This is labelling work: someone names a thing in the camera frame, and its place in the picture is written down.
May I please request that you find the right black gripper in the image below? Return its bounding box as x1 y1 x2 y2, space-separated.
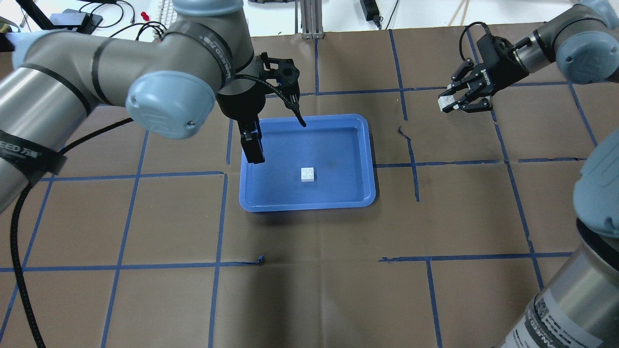
445 37 529 113

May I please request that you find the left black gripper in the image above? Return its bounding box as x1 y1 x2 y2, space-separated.
217 89 266 164

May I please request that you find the white block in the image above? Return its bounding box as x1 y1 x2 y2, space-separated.
438 95 459 113
300 167 315 183

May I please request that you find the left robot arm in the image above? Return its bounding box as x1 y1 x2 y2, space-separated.
1 0 265 211

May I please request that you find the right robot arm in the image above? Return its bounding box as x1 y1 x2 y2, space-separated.
438 0 618 348

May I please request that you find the blue plastic tray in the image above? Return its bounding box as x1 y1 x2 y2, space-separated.
239 113 376 212

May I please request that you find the black power adapter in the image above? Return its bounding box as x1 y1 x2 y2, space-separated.
359 0 383 29

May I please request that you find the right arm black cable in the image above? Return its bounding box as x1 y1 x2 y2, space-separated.
458 21 494 61

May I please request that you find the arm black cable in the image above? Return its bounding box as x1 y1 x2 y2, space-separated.
458 21 494 61
10 72 308 348

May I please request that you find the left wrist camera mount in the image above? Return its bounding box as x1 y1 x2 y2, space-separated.
255 52 300 99

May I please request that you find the aluminium frame post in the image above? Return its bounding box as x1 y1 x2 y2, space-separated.
295 0 324 40

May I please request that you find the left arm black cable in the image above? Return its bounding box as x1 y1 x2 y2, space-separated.
10 72 308 348

